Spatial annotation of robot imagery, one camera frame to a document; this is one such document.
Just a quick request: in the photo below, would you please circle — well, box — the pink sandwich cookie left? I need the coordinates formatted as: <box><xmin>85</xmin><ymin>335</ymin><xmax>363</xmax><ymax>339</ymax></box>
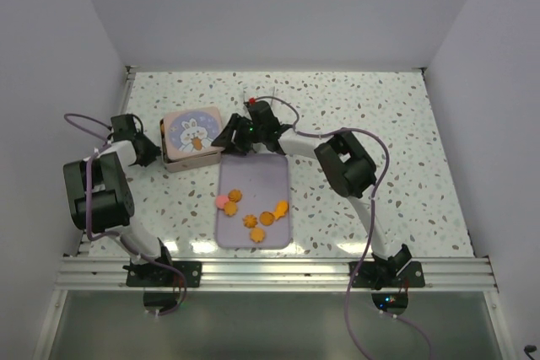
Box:
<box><xmin>214</xmin><ymin>195</ymin><xmax>229</xmax><ymax>210</ymax></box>

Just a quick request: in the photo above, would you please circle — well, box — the orange swirl cookie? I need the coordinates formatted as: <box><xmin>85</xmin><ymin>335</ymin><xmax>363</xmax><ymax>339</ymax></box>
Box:
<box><xmin>228</xmin><ymin>189</ymin><xmax>243</xmax><ymax>203</ymax></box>

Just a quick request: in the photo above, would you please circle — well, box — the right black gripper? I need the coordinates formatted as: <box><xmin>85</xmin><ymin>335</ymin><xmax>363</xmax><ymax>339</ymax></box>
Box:
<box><xmin>211</xmin><ymin>115</ymin><xmax>265</xmax><ymax>158</ymax></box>

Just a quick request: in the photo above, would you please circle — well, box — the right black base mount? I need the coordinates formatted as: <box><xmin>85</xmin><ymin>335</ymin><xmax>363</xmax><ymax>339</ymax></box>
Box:
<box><xmin>348</xmin><ymin>244</ymin><xmax>426</xmax><ymax>291</ymax></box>

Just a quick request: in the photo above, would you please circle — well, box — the aluminium front rail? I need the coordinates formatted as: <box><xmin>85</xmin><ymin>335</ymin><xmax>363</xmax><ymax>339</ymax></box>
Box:
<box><xmin>54</xmin><ymin>257</ymin><xmax>498</xmax><ymax>293</ymax></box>

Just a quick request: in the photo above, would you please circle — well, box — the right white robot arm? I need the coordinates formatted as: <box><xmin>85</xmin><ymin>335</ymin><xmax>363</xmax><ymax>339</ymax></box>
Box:
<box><xmin>212</xmin><ymin>96</ymin><xmax>412</xmax><ymax>287</ymax></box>

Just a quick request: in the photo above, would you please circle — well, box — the orange leaf cookie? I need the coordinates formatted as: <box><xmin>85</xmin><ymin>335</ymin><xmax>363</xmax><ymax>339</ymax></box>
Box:
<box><xmin>223</xmin><ymin>201</ymin><xmax>238</xmax><ymax>217</ymax></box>
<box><xmin>250</xmin><ymin>228</ymin><xmax>266</xmax><ymax>243</ymax></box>

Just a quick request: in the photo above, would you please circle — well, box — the orange chip cookie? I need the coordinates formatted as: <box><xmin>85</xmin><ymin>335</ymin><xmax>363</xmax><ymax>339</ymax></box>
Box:
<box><xmin>259</xmin><ymin>212</ymin><xmax>275</xmax><ymax>226</ymax></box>

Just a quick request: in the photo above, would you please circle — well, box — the cookie tin with liners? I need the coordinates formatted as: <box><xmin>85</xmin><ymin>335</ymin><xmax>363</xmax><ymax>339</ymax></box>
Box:
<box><xmin>159</xmin><ymin>120</ymin><xmax>221</xmax><ymax>173</ymax></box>

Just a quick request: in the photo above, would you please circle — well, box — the orange leaf cookie bottom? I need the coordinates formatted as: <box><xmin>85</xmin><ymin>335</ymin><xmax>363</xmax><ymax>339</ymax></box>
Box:
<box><xmin>250</xmin><ymin>228</ymin><xmax>266</xmax><ymax>243</ymax></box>

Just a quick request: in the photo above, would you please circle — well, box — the orange leaf cookie left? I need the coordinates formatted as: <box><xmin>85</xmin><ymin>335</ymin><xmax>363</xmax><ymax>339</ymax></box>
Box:
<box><xmin>223</xmin><ymin>201</ymin><xmax>238</xmax><ymax>217</ymax></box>

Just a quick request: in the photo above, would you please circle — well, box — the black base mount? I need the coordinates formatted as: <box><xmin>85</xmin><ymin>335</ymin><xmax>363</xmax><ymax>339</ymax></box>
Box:
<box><xmin>122</xmin><ymin>261</ymin><xmax>202</xmax><ymax>287</ymax></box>
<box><xmin>348</xmin><ymin>244</ymin><xmax>426</xmax><ymax>291</ymax></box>

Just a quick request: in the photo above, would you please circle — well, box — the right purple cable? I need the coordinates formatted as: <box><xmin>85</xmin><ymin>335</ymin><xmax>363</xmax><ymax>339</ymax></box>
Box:
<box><xmin>255</xmin><ymin>94</ymin><xmax>435</xmax><ymax>360</ymax></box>

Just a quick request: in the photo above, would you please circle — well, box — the orange fish cookie right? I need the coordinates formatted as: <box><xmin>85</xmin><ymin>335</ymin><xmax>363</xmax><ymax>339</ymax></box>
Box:
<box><xmin>273</xmin><ymin>200</ymin><xmax>289</xmax><ymax>220</ymax></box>

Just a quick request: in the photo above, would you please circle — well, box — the lavender plastic tray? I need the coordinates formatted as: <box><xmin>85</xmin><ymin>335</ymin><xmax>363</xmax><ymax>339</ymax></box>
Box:
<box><xmin>214</xmin><ymin>153</ymin><xmax>291</xmax><ymax>250</ymax></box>

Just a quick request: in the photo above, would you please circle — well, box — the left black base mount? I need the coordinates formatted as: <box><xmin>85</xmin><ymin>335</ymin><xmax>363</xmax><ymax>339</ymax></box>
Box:
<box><xmin>122</xmin><ymin>261</ymin><xmax>202</xmax><ymax>287</ymax></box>

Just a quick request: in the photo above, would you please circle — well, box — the orange rosette cookie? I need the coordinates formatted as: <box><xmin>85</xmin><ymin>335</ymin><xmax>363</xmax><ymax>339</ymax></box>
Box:
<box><xmin>243</xmin><ymin>214</ymin><xmax>258</xmax><ymax>228</ymax></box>

